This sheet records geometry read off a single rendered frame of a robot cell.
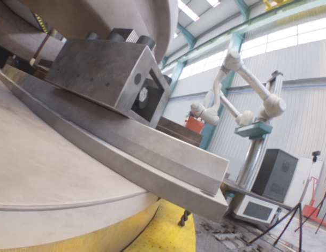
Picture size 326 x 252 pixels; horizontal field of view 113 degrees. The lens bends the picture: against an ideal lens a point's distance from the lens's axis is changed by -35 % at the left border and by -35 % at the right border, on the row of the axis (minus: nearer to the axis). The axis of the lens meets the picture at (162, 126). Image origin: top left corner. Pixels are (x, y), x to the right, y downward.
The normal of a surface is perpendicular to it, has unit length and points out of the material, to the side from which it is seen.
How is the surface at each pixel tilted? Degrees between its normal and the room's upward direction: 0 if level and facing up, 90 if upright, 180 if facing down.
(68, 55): 90
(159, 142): 72
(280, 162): 90
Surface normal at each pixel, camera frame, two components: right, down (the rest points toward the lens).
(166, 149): -0.11, -0.49
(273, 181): -0.04, -0.12
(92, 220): 0.84, 0.33
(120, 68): -0.25, -0.22
